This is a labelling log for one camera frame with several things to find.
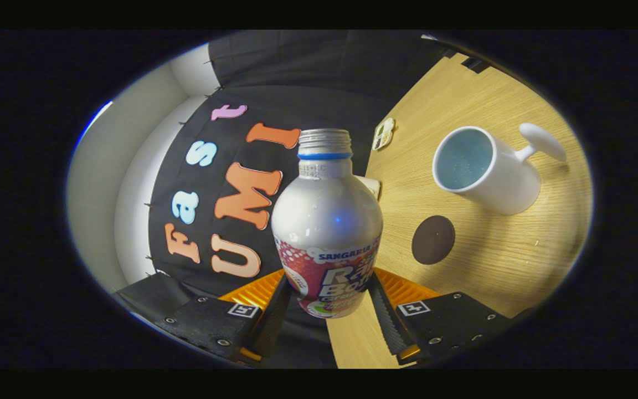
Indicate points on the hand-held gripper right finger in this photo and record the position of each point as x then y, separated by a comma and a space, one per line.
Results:
388, 324

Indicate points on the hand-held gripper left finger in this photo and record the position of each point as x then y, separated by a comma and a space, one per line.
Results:
274, 321

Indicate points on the dark brown round coaster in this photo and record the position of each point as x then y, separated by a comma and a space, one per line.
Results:
433, 240

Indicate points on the silver juice bottle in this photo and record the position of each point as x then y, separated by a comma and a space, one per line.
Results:
324, 221

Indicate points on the white cup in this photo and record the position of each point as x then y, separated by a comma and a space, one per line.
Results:
510, 177

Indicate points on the wooden table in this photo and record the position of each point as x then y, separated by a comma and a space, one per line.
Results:
496, 255

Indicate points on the white toaster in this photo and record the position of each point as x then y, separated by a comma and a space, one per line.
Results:
373, 185

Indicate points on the white divided tray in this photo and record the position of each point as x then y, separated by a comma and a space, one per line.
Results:
384, 134

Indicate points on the black flat pad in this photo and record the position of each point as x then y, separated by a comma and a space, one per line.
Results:
475, 64

